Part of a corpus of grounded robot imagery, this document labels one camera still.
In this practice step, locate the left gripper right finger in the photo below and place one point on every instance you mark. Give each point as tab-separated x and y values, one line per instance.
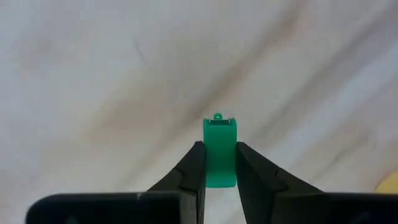
264	193

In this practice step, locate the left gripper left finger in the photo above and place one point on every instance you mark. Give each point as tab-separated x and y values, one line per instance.
191	180

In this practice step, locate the green mini stapler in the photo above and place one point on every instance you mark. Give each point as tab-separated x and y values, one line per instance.
220	149

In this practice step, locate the yellow tape roll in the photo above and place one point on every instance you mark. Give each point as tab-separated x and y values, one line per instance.
388	183

